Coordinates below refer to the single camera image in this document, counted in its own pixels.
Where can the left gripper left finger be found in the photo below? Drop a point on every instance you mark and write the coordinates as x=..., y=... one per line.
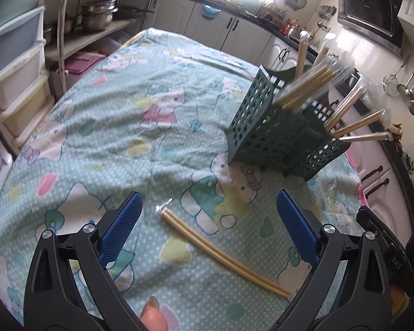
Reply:
x=52, y=300

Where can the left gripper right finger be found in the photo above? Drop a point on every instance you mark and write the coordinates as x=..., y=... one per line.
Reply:
x=348, y=286

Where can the chopsticks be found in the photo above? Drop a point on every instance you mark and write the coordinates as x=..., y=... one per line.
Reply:
x=302, y=53
x=217, y=254

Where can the left hand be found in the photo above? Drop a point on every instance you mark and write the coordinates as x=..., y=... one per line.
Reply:
x=152, y=317

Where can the pink blanket under cloth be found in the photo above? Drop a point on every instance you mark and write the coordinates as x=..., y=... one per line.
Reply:
x=359, y=191

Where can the dark green utensil basket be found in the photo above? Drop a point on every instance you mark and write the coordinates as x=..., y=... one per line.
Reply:
x=293, y=143

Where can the patterned teal table cloth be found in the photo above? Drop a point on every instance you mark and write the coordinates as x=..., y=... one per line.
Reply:
x=152, y=118

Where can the plastic drawer tower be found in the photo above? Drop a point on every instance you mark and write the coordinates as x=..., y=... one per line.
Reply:
x=25, y=97

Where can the hanging skimmer ladle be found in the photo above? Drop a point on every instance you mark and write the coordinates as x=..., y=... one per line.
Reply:
x=390, y=81

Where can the wrapped chopsticks standing in basket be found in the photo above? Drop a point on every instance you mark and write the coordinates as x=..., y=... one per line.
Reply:
x=302, y=53

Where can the steel kettle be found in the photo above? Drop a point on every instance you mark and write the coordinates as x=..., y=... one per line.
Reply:
x=294, y=30

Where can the stacked steel pots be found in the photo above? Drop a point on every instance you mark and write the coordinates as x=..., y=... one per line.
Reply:
x=97, y=15

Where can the range hood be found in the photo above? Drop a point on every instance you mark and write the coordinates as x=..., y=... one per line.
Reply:
x=376, y=19

